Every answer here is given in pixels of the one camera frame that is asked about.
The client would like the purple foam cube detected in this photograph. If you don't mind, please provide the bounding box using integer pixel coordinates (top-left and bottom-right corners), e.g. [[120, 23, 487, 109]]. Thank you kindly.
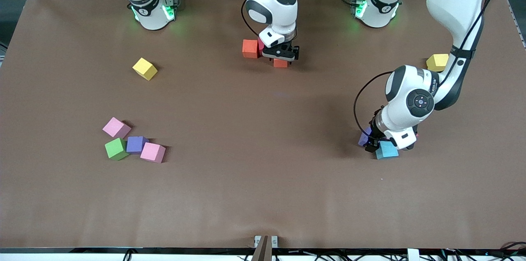
[[358, 127, 374, 147], [126, 136, 149, 155]]

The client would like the metal bracket with pole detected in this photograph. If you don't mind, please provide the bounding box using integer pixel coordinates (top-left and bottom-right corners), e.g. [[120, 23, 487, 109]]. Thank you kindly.
[[251, 235, 279, 261]]

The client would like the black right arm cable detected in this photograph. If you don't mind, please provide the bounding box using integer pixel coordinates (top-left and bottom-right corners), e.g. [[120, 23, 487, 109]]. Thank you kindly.
[[241, 0, 263, 39]]

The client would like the brown table mat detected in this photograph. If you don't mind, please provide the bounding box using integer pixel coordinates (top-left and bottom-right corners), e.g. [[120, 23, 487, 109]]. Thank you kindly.
[[0, 0, 526, 249]]

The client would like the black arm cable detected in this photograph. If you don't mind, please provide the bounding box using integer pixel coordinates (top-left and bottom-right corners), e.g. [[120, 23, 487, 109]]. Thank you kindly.
[[241, 0, 263, 39], [353, 71, 395, 142]]

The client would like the pink foam cube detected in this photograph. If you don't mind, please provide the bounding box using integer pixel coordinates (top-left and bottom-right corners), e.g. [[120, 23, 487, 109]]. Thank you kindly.
[[102, 117, 132, 139], [140, 142, 166, 164]]

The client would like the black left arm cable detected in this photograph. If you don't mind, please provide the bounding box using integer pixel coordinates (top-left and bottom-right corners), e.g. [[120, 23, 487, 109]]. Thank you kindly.
[[353, 71, 395, 142]]

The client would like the yellow foam cube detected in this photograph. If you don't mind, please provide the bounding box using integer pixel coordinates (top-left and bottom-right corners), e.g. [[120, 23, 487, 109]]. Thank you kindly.
[[426, 54, 450, 72], [132, 58, 158, 81]]

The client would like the green foam cube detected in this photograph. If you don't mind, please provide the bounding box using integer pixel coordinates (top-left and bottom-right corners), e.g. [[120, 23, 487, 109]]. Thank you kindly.
[[104, 138, 129, 161]]

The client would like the blue foam cube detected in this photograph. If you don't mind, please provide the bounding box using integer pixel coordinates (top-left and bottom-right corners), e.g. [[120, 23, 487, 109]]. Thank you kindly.
[[375, 141, 399, 160]]

